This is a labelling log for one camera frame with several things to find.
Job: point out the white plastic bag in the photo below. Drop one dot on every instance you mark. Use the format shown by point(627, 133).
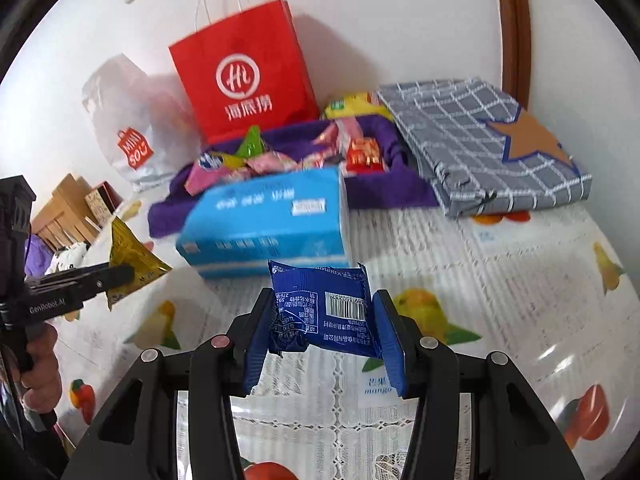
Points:
point(115, 110)

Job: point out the red snack packet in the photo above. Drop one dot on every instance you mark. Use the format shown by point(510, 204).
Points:
point(365, 155)

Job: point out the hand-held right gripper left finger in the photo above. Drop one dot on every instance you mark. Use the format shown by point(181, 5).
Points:
point(257, 355)

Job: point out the white printed clothing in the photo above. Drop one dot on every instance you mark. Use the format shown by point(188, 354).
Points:
point(67, 257)

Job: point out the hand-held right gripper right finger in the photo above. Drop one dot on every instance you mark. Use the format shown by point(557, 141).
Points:
point(390, 345)

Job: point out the large yellow snack bag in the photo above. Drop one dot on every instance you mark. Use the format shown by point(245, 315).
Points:
point(350, 105)

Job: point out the pink bear stick packet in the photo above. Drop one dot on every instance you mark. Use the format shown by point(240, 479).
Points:
point(322, 141)

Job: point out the blue tissue pack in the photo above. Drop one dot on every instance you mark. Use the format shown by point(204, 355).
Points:
point(260, 220)

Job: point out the pink resealable snack bag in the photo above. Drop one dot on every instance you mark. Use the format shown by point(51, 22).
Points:
point(270, 165)

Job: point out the blue biscuit packet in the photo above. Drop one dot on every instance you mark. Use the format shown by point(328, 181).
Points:
point(325, 305)

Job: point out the brown patterned box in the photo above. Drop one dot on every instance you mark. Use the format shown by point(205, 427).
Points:
point(100, 200)

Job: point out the grey checked cloth with star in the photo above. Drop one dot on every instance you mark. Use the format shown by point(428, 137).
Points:
point(450, 135)

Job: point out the purple towel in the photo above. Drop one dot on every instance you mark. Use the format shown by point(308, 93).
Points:
point(380, 190)

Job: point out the brown wooden door frame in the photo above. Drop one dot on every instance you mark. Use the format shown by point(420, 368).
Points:
point(515, 35)

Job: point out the red paper bag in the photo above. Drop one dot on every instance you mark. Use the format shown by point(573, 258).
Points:
point(280, 50)

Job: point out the purple clothing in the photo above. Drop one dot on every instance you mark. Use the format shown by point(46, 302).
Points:
point(36, 260)

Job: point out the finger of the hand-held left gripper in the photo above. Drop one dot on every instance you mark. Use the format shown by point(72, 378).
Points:
point(90, 280)

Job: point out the pink and white snack packet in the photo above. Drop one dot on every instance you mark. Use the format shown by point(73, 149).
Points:
point(355, 130)

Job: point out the pink peach candy packet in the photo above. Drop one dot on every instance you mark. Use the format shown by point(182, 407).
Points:
point(312, 162)

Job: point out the pink and yellow snack packet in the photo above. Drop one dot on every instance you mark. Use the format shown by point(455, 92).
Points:
point(210, 170)

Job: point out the green snack packet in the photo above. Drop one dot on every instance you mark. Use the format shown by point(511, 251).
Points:
point(250, 142)

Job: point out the person's left hand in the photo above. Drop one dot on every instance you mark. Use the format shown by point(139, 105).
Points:
point(42, 360)

